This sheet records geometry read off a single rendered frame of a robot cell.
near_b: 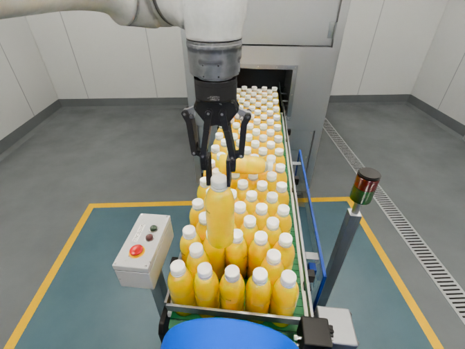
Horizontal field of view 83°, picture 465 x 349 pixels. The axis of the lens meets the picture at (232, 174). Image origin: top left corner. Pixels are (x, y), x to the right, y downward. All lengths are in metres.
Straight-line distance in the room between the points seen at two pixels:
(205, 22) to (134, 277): 0.65
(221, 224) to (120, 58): 4.29
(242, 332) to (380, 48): 4.89
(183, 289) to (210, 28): 0.62
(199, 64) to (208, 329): 0.44
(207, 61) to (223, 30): 0.05
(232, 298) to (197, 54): 0.59
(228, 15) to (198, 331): 0.50
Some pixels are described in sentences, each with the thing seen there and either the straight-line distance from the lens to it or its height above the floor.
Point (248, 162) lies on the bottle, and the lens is 0.98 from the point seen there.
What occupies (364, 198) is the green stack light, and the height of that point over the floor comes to 1.19.
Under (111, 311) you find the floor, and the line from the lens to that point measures 2.05.
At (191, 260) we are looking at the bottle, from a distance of 0.79.
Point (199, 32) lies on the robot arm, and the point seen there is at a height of 1.65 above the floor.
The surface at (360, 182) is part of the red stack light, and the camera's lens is 0.85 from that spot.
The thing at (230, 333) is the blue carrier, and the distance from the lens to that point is 0.51.
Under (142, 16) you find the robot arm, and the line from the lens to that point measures 0.52.
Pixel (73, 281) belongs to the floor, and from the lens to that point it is 2.30.
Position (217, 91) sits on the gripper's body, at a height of 1.56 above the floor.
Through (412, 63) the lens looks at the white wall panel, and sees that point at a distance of 5.49.
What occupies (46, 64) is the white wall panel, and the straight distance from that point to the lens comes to 5.27.
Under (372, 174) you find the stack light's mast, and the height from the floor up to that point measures 1.26.
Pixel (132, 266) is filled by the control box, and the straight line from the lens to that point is 0.78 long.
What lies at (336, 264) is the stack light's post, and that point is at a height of 0.84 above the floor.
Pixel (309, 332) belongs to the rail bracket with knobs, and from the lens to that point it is 0.79.
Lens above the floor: 1.70
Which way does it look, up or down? 36 degrees down
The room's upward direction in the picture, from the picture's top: straight up
